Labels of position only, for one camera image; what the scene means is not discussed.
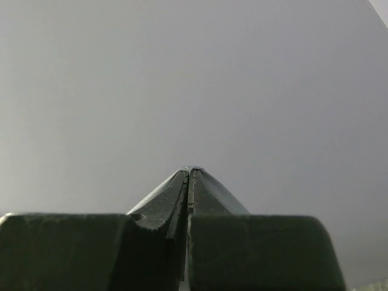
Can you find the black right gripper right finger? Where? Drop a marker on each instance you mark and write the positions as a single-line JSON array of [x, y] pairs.
[[261, 252]]

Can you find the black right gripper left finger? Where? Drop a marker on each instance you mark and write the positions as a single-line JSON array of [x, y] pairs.
[[144, 249]]

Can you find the grey pillowcase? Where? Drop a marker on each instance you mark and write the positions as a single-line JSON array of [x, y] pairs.
[[200, 192]]

